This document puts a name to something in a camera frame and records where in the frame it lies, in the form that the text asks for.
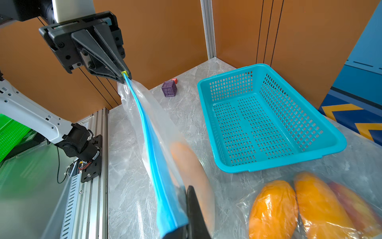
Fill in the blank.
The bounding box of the smooth orange basket mango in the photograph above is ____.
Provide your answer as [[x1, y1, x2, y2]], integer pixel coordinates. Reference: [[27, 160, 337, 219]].
[[170, 141, 215, 235]]

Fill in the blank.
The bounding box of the clear blue-zip bag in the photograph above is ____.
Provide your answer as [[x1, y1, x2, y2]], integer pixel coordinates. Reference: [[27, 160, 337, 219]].
[[237, 171, 382, 239]]

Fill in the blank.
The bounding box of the red mango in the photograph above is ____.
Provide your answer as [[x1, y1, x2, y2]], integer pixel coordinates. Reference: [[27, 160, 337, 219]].
[[328, 182, 382, 239]]

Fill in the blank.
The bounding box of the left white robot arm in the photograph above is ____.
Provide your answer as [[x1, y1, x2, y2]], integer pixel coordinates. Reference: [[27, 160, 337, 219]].
[[1, 11, 132, 162]]

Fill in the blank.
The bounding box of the teal plastic basket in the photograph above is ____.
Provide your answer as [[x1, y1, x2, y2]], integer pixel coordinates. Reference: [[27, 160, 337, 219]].
[[198, 64, 347, 173]]

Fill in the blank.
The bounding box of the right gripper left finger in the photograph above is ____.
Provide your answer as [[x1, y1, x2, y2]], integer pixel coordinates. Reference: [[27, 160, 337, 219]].
[[163, 225, 188, 239]]

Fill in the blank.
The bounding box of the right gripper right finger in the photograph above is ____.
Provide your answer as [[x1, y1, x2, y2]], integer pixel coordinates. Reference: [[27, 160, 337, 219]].
[[186, 186, 211, 239]]

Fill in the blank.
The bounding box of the purple block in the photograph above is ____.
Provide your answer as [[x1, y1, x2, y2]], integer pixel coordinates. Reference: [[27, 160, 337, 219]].
[[161, 80, 177, 97]]

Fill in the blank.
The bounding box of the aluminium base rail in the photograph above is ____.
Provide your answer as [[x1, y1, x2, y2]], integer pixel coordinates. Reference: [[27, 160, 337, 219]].
[[59, 108, 108, 239]]

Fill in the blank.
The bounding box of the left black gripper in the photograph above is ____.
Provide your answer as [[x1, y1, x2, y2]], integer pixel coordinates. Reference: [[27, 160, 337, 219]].
[[39, 11, 131, 84]]

